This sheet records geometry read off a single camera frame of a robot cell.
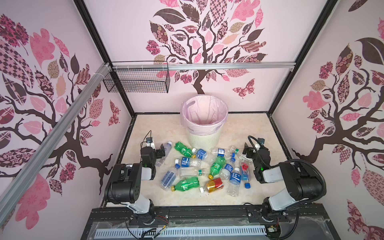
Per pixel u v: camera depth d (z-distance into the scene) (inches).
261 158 27.4
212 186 31.1
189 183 31.4
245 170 33.6
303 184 17.7
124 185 17.9
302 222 28.4
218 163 34.6
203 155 35.4
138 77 37.3
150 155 28.2
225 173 33.5
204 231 27.5
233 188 32.7
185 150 36.3
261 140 31.0
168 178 32.0
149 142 31.2
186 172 34.3
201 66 36.4
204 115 39.4
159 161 34.8
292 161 20.7
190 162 35.5
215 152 37.3
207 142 34.8
